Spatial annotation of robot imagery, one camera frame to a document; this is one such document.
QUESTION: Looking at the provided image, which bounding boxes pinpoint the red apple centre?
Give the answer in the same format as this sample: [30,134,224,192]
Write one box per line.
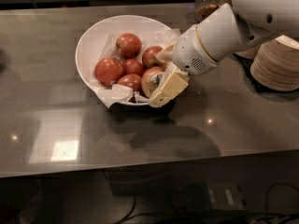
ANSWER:
[122,59,145,76]

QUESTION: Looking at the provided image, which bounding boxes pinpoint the red apple left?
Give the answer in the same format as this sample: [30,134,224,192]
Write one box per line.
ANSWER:
[94,57,124,87]

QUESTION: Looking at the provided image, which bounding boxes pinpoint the red yellow apple with stem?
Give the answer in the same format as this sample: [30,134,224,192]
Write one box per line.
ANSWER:
[141,66,164,98]

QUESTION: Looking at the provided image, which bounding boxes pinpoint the red apple right back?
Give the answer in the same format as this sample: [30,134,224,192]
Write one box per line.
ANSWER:
[142,46,164,68]

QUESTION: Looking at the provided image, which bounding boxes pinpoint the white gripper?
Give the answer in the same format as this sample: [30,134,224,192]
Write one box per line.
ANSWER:
[148,4,249,107]

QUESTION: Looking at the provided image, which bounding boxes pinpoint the black cable left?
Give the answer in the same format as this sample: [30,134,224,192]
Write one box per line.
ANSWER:
[113,194,137,224]

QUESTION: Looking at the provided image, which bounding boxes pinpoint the red apple front small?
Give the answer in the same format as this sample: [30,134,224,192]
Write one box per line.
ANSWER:
[118,74,142,91]

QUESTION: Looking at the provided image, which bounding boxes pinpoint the red apple top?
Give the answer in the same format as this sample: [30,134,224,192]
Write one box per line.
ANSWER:
[116,33,142,59]

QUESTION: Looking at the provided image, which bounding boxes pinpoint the white ceramic bowl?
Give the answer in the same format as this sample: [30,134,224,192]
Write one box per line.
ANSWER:
[75,15,175,93]

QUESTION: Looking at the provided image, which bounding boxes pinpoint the black cable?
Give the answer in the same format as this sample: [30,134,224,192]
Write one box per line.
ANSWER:
[264,182,299,217]
[113,194,137,224]

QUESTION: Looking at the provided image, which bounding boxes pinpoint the front stack paper plates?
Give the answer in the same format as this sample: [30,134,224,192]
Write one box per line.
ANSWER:
[250,35,299,91]

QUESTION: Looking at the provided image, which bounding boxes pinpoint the dark box under table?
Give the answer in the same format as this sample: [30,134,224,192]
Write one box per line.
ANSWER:
[184,182,248,216]

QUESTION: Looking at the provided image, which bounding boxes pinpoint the back stack paper plates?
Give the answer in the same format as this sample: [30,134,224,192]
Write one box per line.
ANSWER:
[236,45,261,60]

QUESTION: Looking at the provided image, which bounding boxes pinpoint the white paper liner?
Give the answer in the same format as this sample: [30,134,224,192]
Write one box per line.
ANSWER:
[89,29,180,107]

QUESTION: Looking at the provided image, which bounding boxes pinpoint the stack paper plates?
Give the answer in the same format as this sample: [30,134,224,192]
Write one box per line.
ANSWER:
[236,45,261,60]
[250,35,299,91]

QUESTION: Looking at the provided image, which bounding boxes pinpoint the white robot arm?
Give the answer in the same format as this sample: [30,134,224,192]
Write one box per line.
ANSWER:
[149,0,299,107]

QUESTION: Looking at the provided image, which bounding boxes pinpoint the black mat under plates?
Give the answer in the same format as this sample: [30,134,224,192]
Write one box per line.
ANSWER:
[235,55,269,93]

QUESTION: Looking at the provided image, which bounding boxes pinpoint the black cable right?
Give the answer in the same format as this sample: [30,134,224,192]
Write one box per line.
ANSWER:
[264,182,299,217]

